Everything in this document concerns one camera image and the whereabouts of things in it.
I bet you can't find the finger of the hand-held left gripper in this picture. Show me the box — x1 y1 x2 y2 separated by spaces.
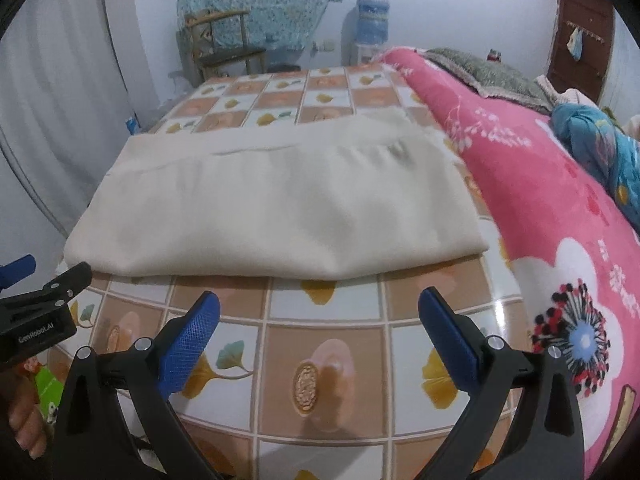
0 255 37 291
44 262 93 306

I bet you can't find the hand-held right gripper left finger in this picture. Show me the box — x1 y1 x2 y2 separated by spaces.
52 290 221 480

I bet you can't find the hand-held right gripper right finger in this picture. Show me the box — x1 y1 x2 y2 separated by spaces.
417 287 585 480

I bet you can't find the cream zip jacket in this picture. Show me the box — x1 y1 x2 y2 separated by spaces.
64 110 491 281

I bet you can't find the person's left hand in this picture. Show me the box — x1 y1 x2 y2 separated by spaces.
7 372 48 461

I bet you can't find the green printed item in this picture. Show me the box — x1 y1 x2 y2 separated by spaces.
30 360 67 421

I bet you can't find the grey curtain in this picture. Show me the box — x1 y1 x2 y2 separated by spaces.
0 0 161 266

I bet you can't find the pink floral blanket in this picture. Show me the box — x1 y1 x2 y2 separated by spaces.
380 47 640 480

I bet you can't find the blue patterned garment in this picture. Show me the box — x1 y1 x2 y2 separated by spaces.
550 102 640 231

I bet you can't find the wooden chair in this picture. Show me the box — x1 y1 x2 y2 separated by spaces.
184 9 268 83

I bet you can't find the white water dispenser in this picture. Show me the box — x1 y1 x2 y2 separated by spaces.
352 42 388 65

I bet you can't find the brown wooden door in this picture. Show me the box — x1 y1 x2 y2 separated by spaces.
547 0 616 106

